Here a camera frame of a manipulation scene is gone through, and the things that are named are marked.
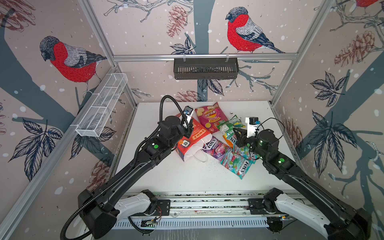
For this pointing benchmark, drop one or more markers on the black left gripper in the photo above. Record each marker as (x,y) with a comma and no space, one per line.
(189,129)

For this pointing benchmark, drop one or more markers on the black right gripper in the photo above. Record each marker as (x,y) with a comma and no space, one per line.
(242,138)

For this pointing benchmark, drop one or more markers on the red paper gift bag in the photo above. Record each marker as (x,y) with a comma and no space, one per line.
(199,139)

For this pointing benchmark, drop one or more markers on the pink Lay's chips bag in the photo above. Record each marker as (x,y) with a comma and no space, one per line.
(211,117)

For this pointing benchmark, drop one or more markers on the purple Fox's berries bag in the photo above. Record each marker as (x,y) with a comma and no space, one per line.
(216,149)

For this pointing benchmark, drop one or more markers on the orange Fox's candy bag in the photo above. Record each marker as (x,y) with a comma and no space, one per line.
(230,139)

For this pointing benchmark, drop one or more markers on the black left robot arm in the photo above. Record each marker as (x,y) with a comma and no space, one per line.
(98,208)

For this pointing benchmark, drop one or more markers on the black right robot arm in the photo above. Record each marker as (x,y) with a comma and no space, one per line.
(331,217)

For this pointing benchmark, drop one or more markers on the green snack packet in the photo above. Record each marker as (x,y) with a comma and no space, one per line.
(226,128)

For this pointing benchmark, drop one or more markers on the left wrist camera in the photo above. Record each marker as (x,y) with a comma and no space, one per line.
(187,115)

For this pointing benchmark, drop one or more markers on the black wall basket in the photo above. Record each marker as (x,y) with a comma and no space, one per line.
(206,69)

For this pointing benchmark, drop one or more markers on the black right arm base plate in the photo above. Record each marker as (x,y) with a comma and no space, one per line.
(263,207)

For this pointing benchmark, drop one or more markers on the aluminium mounting rail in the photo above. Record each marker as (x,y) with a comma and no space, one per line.
(222,204)

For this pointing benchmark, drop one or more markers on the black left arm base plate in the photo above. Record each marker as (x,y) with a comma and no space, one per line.
(161,208)

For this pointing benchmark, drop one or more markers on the aluminium frame crossbar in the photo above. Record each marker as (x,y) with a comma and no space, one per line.
(154,58)

